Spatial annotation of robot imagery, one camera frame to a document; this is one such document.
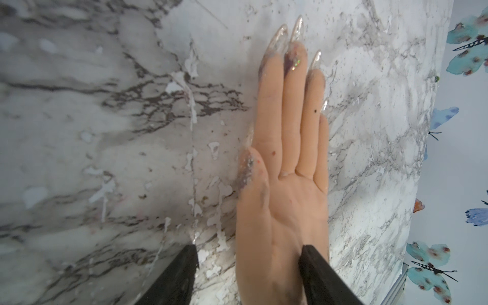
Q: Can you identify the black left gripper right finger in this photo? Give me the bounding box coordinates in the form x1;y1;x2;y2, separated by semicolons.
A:
299;245;363;305

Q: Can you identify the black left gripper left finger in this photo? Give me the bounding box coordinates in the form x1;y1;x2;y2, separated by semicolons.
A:
135;244;199;305

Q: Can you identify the mannequin hand with long nails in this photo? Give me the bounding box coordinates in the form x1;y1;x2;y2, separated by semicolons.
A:
236;17;330;304

